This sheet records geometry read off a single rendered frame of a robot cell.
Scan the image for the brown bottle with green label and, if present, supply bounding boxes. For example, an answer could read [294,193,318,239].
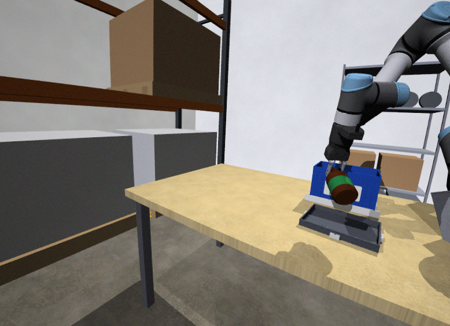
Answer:
[326,167,358,205]

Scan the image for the blue plastic crate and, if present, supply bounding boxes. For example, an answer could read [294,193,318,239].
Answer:
[310,161,382,210]

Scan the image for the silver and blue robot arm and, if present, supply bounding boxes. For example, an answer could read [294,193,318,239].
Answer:
[337,1,450,191]

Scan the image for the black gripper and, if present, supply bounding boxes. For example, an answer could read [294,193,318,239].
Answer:
[324,110,364,176]

